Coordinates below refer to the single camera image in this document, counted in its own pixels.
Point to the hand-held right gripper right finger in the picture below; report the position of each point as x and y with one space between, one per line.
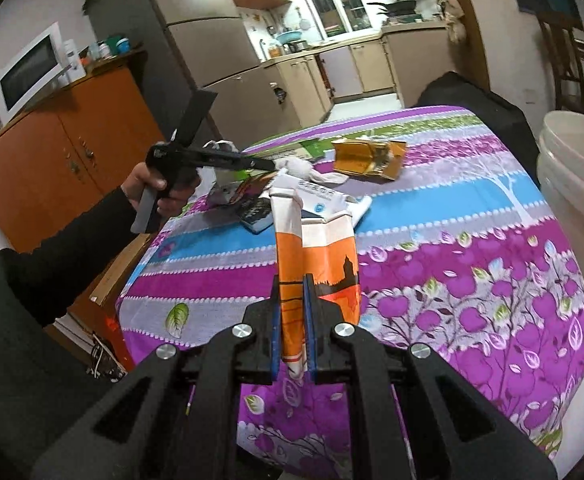
311 330

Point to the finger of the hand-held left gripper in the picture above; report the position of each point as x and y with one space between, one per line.
221 149
257 164

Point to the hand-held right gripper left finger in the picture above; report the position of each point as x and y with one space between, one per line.
276 330

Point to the white and silver snack packet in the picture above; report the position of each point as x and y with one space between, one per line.
231 190

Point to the orange and white milk carton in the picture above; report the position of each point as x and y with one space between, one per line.
322 240

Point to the golden cardboard box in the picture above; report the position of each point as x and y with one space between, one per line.
367 157

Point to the white plastic bucket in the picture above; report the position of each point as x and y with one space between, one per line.
577 185

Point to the person's left forearm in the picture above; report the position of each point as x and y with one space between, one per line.
71 250

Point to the person's left hand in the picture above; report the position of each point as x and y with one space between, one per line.
139 177

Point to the white crumpled tissue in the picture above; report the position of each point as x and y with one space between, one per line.
307 170

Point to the dark blue snack packet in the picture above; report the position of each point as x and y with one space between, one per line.
257 215

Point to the green flat box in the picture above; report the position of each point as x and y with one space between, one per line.
322 147

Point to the grey refrigerator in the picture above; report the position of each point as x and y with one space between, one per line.
211 45

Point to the teal container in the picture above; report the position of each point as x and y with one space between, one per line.
119 44

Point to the blue basin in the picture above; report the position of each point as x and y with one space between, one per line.
289 37

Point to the beige lower kitchen cabinets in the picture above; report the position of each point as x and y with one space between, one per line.
357 65

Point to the orange wooden cabinet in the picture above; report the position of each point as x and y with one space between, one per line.
46 160

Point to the white microwave oven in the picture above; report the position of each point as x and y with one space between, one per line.
26 72

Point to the purple floral tablecloth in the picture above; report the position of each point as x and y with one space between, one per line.
447 220

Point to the black wok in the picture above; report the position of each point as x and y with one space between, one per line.
399 7

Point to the black bag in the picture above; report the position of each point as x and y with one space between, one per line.
472 95

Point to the hanging plastic bags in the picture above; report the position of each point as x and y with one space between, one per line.
452 10

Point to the dark wooden chair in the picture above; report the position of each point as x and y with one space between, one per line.
562 65

